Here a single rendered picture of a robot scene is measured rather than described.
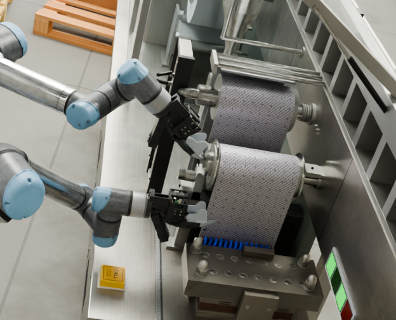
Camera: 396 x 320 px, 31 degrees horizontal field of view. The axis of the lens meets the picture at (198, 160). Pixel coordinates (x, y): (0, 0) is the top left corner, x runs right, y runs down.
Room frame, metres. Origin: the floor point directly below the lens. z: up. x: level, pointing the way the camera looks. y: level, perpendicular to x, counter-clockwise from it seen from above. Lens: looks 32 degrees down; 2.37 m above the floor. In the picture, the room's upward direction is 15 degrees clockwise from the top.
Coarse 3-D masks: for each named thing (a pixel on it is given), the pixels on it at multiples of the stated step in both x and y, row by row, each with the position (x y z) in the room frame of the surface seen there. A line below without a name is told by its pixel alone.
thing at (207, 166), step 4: (208, 152) 1.76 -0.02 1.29; (212, 152) 1.76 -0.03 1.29; (208, 156) 1.74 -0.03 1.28; (212, 156) 1.75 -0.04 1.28; (204, 160) 1.77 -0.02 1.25; (208, 160) 1.74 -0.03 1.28; (212, 160) 1.74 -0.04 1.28; (204, 164) 1.75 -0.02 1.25; (208, 164) 1.73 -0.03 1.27; (212, 164) 1.73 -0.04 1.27; (204, 168) 1.74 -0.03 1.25; (208, 168) 1.73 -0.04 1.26; (204, 172) 1.73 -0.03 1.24; (208, 172) 1.73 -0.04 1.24; (208, 176) 1.74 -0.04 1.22
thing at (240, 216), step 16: (224, 192) 1.71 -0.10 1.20; (208, 208) 1.70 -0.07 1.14; (224, 208) 1.71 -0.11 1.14; (240, 208) 1.72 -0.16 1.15; (256, 208) 1.73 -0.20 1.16; (272, 208) 1.74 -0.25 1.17; (288, 208) 1.75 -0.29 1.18; (224, 224) 1.72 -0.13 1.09; (240, 224) 1.73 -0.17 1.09; (256, 224) 1.74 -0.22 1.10; (272, 224) 1.75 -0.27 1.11; (224, 240) 1.72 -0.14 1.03; (240, 240) 1.73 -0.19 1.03; (256, 240) 1.74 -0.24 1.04; (272, 240) 1.75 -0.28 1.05
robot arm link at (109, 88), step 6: (102, 84) 1.76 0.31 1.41; (108, 84) 1.73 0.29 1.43; (114, 84) 1.72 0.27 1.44; (102, 90) 1.69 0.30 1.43; (108, 90) 1.70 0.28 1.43; (114, 90) 1.71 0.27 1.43; (108, 96) 1.68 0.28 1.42; (114, 96) 1.70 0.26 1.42; (120, 96) 1.71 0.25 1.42; (114, 102) 1.69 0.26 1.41; (120, 102) 1.71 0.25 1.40; (126, 102) 1.72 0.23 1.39; (114, 108) 1.69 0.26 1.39
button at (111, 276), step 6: (102, 270) 1.56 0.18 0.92; (108, 270) 1.57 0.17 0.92; (114, 270) 1.57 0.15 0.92; (120, 270) 1.58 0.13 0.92; (102, 276) 1.54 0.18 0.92; (108, 276) 1.54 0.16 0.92; (114, 276) 1.55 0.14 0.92; (120, 276) 1.56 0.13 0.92; (102, 282) 1.52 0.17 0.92; (108, 282) 1.52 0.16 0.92; (114, 282) 1.53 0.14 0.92; (120, 282) 1.53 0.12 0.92
